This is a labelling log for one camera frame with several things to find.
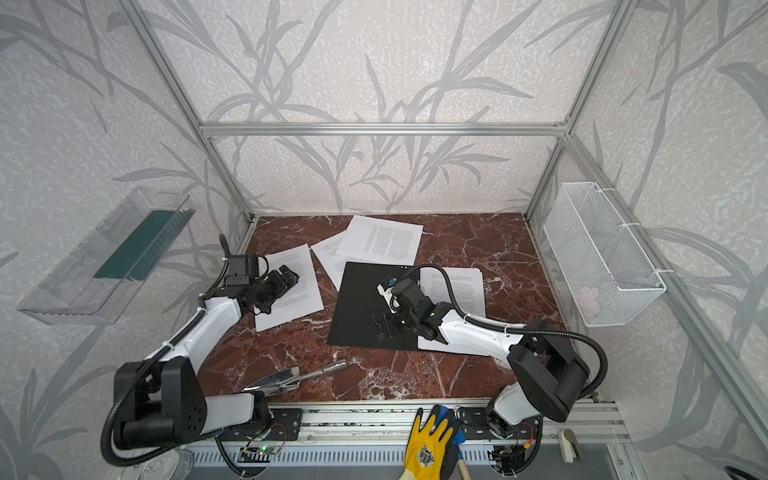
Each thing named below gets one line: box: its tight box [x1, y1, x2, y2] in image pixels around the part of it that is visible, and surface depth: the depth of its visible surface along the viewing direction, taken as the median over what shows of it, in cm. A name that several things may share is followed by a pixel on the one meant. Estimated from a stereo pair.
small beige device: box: [558, 428, 583, 464], surface depth 71 cm
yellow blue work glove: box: [399, 404, 466, 480], surface depth 71 cm
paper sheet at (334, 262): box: [310, 231, 367, 289], surface depth 110 cm
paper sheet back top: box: [335, 215, 424, 266], surface depth 114 cm
